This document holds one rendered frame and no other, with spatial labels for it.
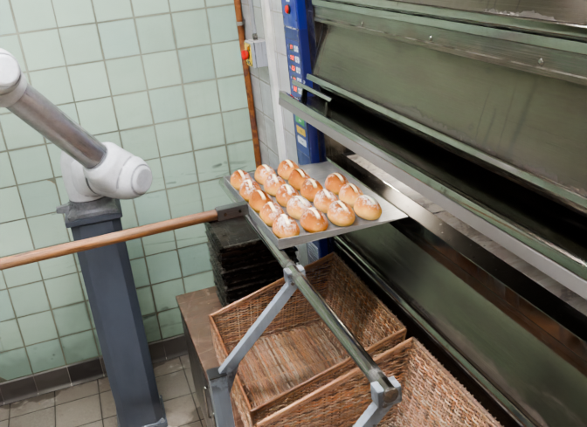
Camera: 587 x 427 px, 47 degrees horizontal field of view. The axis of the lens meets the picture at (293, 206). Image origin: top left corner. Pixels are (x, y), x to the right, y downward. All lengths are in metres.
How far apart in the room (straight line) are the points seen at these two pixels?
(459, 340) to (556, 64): 0.75
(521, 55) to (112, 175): 1.50
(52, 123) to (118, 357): 1.07
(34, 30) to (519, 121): 2.12
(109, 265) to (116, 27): 0.99
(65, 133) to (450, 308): 1.30
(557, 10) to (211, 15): 2.06
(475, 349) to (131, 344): 1.60
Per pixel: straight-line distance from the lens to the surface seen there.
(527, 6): 1.23
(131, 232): 1.85
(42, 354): 3.44
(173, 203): 3.17
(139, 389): 2.97
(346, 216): 1.74
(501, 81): 1.38
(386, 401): 1.20
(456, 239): 1.66
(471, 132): 1.42
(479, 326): 1.63
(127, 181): 2.37
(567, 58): 1.20
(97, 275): 2.70
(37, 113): 2.20
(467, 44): 1.43
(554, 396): 1.46
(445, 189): 1.29
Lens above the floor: 1.90
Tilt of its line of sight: 22 degrees down
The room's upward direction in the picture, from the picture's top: 6 degrees counter-clockwise
